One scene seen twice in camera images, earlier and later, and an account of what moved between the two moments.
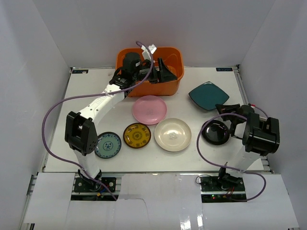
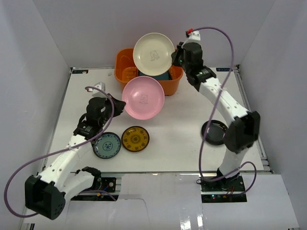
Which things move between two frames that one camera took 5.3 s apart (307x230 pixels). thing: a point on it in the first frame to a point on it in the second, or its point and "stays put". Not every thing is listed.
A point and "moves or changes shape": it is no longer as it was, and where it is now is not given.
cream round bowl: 172,134 to 152,54
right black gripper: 222,108 to 180,50
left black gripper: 154,74 to 115,106
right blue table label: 224,69 stays put
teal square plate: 207,95 moves or changes shape
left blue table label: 79,71 stays put
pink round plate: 149,109 moves or changes shape
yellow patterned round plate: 136,135 moves or changes shape
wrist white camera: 262,117 to 195,36
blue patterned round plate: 109,145 stays put
